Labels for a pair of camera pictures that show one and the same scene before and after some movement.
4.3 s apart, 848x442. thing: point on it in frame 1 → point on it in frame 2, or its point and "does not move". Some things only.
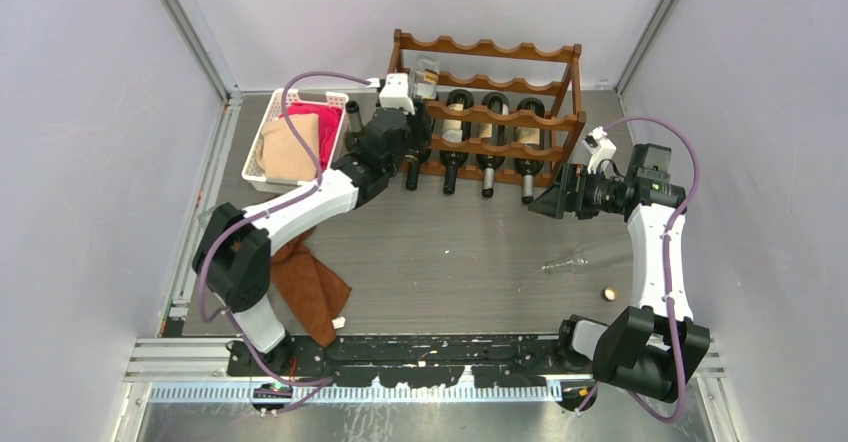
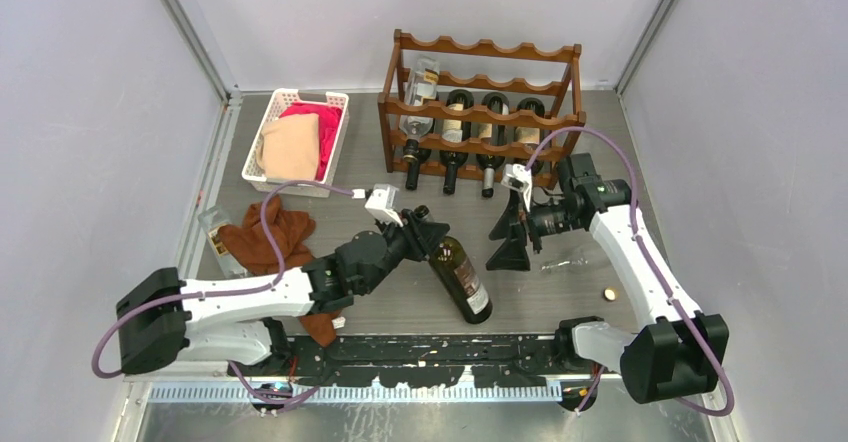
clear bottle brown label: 423,79 does not move
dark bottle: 530,136 does not move
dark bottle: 411,182 does not move
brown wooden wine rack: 504,112 does not move
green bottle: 354,125 → 459,275
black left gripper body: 416,134 → 409,239
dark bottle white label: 457,102 does not move
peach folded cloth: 281,153 does not move
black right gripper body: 590,188 → 520,224
